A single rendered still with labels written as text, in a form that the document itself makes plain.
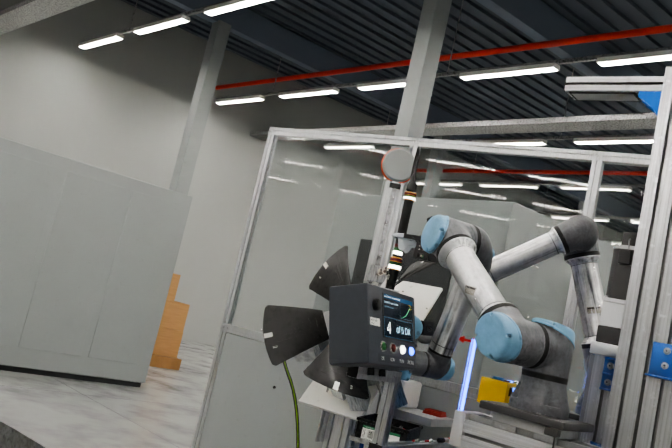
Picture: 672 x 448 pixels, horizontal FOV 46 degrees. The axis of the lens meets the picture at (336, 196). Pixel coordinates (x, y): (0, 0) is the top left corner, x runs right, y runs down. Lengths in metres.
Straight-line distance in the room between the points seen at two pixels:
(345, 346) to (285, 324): 1.00
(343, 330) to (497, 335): 0.38
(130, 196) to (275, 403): 4.71
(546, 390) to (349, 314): 0.54
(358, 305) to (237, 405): 2.19
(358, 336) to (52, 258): 6.28
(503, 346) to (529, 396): 0.17
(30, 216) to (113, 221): 0.82
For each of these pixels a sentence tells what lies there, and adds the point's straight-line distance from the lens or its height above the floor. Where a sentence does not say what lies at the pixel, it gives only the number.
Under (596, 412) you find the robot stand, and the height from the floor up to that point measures 1.07.
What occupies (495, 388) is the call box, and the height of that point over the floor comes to 1.04.
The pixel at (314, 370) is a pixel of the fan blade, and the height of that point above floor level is 0.97.
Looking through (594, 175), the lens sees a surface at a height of 1.95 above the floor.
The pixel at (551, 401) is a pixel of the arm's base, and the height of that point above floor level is 1.08.
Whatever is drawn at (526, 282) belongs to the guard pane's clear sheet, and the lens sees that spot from 3.40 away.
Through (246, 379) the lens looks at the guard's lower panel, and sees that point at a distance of 4.02.
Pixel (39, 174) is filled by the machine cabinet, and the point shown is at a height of 1.82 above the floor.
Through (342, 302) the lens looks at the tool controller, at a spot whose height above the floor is 1.20.
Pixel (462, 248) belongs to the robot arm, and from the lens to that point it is 2.24.
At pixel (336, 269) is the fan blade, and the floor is 1.33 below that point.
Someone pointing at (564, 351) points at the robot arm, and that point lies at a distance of 2.11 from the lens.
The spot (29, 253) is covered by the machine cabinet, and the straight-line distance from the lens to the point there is 7.92.
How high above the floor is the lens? 1.16
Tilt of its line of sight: 8 degrees up
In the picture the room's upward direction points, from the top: 13 degrees clockwise
